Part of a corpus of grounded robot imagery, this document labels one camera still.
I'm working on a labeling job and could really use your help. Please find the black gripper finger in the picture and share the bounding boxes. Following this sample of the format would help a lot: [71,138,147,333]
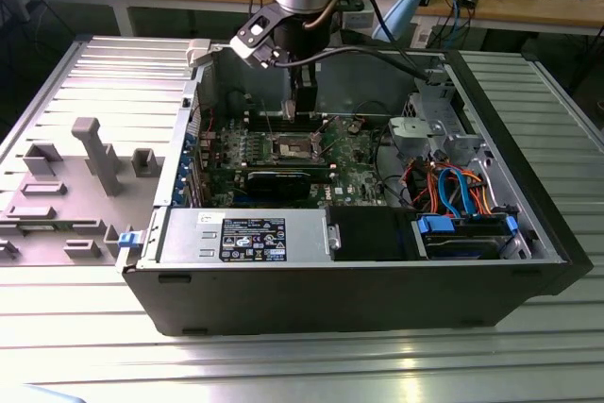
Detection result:
[288,65,321,115]

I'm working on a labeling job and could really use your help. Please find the metal socket cover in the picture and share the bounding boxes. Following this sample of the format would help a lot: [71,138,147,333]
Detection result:
[309,114,355,161]

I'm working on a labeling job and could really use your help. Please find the CPU socket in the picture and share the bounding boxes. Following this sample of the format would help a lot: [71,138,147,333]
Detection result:
[264,130,328,163]

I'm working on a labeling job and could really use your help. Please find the black empty RAM slot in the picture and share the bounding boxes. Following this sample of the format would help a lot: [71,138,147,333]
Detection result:
[247,122,327,134]
[247,112,327,125]

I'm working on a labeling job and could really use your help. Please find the black plastic cover box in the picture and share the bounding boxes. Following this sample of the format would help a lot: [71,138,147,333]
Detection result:
[327,207,421,262]

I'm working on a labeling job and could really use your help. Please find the green motherboard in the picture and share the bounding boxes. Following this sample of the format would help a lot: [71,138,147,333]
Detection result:
[186,109,393,209]

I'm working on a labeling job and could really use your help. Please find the black graphics card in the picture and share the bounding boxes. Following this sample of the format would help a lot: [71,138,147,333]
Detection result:
[244,167,312,202]

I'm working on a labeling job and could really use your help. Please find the pale grey case clip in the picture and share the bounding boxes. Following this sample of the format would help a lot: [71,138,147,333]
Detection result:
[186,38,211,67]

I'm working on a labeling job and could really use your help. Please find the long RAM stick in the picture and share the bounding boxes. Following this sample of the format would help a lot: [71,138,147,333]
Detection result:
[212,159,332,176]

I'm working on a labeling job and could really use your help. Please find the silver metal drive cage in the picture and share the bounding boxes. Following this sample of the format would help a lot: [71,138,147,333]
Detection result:
[403,67,487,173]

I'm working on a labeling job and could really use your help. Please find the silver power supply unit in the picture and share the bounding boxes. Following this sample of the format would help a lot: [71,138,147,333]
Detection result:
[158,207,331,266]

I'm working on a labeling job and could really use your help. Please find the black PC case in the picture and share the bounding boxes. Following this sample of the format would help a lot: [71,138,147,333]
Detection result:
[112,37,595,338]

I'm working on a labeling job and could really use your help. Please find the hard disk in blue carrier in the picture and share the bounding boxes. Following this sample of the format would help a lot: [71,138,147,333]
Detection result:
[414,213,520,261]

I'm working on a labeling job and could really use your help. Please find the grey parts rack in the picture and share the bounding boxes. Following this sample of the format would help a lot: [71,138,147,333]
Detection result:
[0,117,166,266]

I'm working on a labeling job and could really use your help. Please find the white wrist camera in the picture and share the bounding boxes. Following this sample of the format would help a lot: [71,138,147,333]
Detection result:
[229,8,285,72]

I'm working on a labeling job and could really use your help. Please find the black camera cable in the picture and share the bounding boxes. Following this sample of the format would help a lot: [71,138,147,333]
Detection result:
[271,44,433,86]

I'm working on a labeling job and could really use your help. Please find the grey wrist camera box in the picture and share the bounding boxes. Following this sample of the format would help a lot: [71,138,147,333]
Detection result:
[343,8,375,31]

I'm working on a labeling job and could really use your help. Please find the blue flat wire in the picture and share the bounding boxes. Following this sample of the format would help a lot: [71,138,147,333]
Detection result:
[436,165,461,215]
[452,169,478,219]

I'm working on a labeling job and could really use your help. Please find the orange wire bundle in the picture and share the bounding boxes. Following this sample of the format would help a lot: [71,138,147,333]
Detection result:
[403,157,501,215]

